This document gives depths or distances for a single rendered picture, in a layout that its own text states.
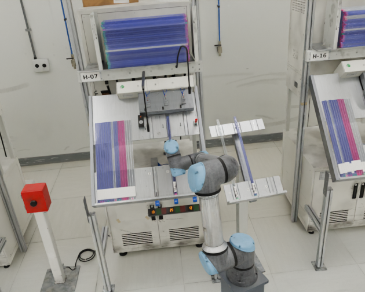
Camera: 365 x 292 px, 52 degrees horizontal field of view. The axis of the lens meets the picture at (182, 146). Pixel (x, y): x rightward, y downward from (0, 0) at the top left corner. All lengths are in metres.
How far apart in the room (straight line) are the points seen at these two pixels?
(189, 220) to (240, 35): 2.03
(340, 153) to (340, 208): 0.64
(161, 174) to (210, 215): 0.69
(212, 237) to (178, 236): 1.12
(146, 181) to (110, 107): 0.54
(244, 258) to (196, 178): 0.48
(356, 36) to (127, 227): 1.96
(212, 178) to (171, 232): 1.27
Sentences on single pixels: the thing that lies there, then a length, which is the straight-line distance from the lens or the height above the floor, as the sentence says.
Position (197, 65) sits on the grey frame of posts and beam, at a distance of 2.39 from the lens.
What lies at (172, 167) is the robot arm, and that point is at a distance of 1.93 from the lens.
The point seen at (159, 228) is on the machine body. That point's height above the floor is 0.25.
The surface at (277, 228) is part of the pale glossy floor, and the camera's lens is 3.11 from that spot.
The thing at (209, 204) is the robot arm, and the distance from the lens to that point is 1.61.
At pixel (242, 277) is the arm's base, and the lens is 1.88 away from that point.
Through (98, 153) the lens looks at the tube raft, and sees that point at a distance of 2.32.
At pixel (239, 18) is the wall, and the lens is 3.91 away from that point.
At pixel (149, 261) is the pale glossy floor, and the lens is 2.86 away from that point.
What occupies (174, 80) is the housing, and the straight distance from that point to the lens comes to 2.38.
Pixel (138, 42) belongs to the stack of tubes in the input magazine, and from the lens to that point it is 2.31.
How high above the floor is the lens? 1.97
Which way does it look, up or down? 27 degrees down
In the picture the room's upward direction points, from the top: 5 degrees counter-clockwise
